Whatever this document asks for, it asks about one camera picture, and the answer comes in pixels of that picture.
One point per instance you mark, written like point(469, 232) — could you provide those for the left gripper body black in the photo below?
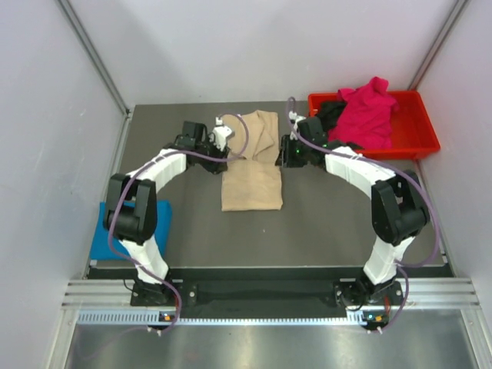
point(214, 151)

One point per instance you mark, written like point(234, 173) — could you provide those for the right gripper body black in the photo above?
point(298, 153)

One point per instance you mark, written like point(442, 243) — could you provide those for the beige t shirt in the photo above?
point(253, 182)

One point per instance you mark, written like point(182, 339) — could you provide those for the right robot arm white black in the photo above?
point(398, 211)

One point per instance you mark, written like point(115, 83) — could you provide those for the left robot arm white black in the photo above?
point(131, 206)

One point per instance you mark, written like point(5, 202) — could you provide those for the black t shirt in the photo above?
point(325, 122)

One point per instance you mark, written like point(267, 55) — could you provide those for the pink t shirt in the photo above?
point(366, 118)

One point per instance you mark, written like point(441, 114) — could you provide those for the red plastic bin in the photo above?
point(413, 135)

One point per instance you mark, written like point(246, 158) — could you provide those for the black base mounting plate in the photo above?
point(334, 287)

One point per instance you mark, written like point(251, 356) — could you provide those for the folded blue t shirt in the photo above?
point(100, 251)

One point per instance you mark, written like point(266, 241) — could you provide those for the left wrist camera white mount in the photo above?
point(220, 134)

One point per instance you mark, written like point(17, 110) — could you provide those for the aluminium frame rail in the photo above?
point(95, 294)

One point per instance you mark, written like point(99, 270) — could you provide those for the grey slotted cable duct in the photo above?
point(163, 318)

